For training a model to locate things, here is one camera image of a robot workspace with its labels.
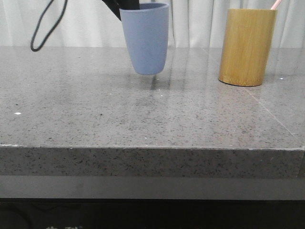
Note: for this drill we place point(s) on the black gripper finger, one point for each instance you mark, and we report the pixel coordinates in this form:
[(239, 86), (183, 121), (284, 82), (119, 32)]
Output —
[(129, 4), (113, 5)]

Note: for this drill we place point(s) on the blue plastic cup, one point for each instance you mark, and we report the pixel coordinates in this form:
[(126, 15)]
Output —
[(146, 35)]

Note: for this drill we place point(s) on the white curtain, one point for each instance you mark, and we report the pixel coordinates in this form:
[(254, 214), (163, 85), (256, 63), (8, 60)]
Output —
[(89, 23)]

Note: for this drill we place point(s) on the bamboo cylindrical holder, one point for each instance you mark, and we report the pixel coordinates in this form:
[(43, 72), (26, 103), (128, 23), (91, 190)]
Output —
[(247, 42)]

